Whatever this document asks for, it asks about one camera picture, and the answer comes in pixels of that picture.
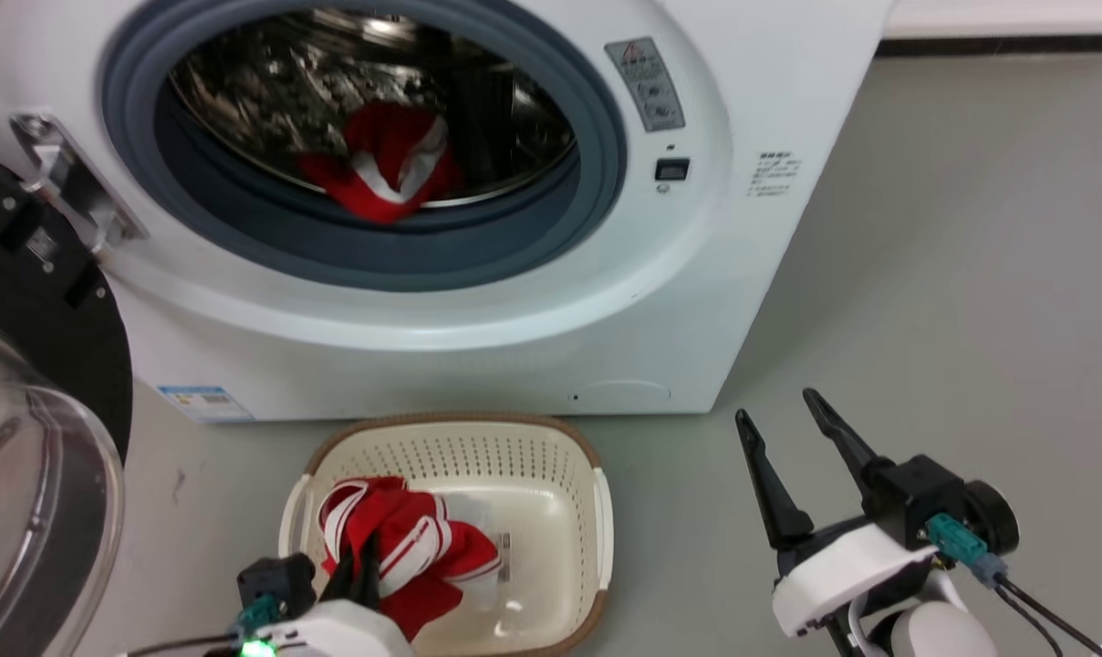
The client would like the black cable with teal plug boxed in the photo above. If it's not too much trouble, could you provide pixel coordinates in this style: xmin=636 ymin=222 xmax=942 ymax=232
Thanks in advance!
xmin=925 ymin=512 xmax=1102 ymax=657

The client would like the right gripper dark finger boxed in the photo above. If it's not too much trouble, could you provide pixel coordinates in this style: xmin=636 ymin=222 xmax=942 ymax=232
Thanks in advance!
xmin=802 ymin=387 xmax=882 ymax=499
xmin=734 ymin=408 xmax=816 ymax=551

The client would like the blue white energy label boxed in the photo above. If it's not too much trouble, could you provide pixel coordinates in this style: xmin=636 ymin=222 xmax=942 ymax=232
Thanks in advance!
xmin=156 ymin=384 xmax=255 ymax=423

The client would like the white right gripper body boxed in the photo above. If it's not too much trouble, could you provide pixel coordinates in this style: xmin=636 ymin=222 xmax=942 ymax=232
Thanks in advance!
xmin=770 ymin=515 xmax=938 ymax=639

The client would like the grey warning sticker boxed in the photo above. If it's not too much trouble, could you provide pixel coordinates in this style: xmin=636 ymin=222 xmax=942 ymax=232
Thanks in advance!
xmin=604 ymin=36 xmax=687 ymax=134

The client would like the red white garment, loose heap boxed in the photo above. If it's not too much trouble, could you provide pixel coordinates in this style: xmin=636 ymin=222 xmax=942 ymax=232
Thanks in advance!
xmin=297 ymin=100 xmax=466 ymax=225

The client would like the cream perforated laundry basket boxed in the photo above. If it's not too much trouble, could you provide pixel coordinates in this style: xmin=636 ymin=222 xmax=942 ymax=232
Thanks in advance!
xmin=278 ymin=412 xmax=615 ymax=657

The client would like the red garment with striped bands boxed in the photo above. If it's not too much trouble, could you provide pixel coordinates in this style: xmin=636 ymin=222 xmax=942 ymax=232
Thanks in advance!
xmin=318 ymin=475 xmax=504 ymax=641

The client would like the white front-load washing machine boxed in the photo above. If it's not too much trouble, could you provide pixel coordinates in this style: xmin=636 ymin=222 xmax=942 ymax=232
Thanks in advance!
xmin=0 ymin=0 xmax=895 ymax=423

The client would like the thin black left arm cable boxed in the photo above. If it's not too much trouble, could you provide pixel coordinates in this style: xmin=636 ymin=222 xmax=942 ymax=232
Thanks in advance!
xmin=124 ymin=632 xmax=244 ymax=657

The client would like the black round washer door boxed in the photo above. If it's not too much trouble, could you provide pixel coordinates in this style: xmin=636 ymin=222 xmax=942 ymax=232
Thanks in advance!
xmin=0 ymin=146 xmax=135 ymax=657

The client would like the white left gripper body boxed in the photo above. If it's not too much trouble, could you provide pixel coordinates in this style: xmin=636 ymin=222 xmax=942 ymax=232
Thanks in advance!
xmin=239 ymin=600 xmax=416 ymax=657

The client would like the metal door hinge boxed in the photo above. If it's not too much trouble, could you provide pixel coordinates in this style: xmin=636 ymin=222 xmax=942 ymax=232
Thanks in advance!
xmin=10 ymin=112 xmax=149 ymax=258

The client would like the dark skirting strip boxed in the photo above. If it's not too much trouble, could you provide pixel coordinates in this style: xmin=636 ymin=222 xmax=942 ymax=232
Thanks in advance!
xmin=875 ymin=34 xmax=1102 ymax=58

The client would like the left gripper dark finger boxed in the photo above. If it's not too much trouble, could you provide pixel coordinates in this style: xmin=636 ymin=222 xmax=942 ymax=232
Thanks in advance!
xmin=359 ymin=532 xmax=384 ymax=610
xmin=321 ymin=547 xmax=362 ymax=605

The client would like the white translucent cloth with label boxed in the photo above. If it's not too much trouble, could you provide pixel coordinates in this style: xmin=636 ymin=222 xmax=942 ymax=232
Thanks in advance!
xmin=440 ymin=493 xmax=526 ymax=640

